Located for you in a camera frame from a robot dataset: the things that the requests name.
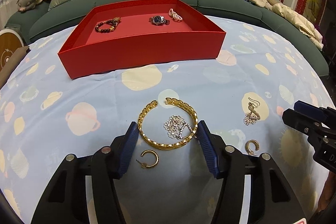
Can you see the crystal hoop earring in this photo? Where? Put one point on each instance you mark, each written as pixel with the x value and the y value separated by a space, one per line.
pixel 251 147

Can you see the silver dangling earring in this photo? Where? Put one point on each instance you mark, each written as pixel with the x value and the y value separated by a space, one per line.
pixel 252 116

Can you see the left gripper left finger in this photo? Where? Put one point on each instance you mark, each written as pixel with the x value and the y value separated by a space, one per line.
pixel 64 199

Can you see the silver wrist watch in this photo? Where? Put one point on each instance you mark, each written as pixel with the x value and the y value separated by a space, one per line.
pixel 159 20

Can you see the gold hoop earring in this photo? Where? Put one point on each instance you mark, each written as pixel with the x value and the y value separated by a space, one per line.
pixel 145 165

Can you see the blue patterned table cloth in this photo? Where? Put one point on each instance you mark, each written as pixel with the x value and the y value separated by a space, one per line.
pixel 45 115

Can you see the gold wrist watch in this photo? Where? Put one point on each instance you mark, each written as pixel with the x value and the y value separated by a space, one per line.
pixel 115 21

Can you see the white wood round appliance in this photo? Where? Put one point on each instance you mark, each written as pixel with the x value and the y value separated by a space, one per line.
pixel 10 41

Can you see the cream satin blanket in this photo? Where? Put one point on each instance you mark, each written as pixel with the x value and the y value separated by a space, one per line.
pixel 301 23

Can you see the silver flower pendant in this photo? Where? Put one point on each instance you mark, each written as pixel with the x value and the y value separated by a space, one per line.
pixel 175 126

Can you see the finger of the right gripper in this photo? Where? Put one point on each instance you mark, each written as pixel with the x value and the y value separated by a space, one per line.
pixel 322 123
pixel 307 108

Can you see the red shallow cardboard box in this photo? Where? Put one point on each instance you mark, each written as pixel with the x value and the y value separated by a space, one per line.
pixel 95 46

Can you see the white sheer curtain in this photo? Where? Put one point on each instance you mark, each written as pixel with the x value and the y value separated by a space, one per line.
pixel 7 9

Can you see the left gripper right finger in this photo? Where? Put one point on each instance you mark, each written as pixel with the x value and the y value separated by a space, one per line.
pixel 272 200

